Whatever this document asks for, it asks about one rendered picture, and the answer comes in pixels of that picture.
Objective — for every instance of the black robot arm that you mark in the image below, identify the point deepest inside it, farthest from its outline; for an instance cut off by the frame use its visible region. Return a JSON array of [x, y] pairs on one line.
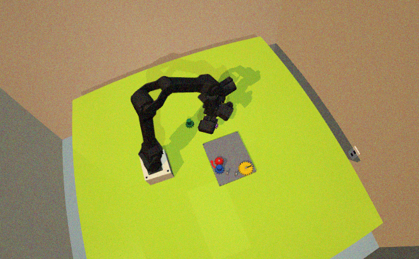
[[208, 87]]

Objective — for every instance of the blue gear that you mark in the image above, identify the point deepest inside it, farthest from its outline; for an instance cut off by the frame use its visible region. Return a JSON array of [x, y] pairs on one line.
[[219, 169]]

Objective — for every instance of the yellow gear with black stripe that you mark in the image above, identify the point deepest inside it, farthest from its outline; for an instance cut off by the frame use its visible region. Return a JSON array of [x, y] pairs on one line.
[[246, 171]]

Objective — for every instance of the green gear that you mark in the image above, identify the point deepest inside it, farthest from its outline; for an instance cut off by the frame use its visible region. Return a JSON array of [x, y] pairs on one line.
[[189, 123]]

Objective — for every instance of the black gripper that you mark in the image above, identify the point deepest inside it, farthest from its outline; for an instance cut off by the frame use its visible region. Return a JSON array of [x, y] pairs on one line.
[[208, 123]]

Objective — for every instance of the red gear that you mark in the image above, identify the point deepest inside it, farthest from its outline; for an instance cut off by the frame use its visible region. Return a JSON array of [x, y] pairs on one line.
[[217, 162]]

